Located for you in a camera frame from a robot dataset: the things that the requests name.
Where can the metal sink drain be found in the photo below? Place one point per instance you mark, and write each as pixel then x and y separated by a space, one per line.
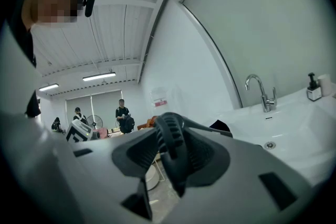
pixel 270 144

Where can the grey roller blind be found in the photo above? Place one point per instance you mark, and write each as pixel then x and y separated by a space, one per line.
pixel 105 105

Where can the white cup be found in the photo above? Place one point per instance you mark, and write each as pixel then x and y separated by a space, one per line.
pixel 325 85

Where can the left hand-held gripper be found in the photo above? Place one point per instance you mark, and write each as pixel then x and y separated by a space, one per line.
pixel 78 133

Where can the black standing fan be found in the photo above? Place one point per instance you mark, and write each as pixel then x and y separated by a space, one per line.
pixel 94 122

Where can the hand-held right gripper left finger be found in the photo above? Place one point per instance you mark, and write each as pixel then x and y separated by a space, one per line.
pixel 105 165

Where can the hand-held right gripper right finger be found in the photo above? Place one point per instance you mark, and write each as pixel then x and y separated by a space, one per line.
pixel 236 178

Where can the person's head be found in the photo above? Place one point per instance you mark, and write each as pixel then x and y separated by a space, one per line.
pixel 52 0

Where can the white sink vanity cabinet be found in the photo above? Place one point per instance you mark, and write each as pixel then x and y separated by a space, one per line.
pixel 288 126

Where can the beige round drum fan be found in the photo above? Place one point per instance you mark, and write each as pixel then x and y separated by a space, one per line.
pixel 152 177

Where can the black cloth bag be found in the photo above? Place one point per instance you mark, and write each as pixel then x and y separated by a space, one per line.
pixel 220 127

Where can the pink cloth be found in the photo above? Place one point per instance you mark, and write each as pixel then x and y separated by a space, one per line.
pixel 101 132

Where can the orange cloth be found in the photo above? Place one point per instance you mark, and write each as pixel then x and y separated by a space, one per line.
pixel 145 124

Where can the chrome faucet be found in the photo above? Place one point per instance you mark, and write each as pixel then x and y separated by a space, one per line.
pixel 266 102

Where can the black pump soap dispenser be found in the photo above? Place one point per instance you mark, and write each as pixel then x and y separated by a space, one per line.
pixel 313 91

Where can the ceiling light tube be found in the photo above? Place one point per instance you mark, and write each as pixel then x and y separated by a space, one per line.
pixel 99 76
pixel 48 87

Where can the black backpack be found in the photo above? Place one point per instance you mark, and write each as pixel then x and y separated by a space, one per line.
pixel 128 124

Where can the frosted glass partition panel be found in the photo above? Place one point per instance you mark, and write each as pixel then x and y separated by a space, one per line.
pixel 262 21

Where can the black head-worn camera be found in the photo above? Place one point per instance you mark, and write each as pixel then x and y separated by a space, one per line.
pixel 89 4

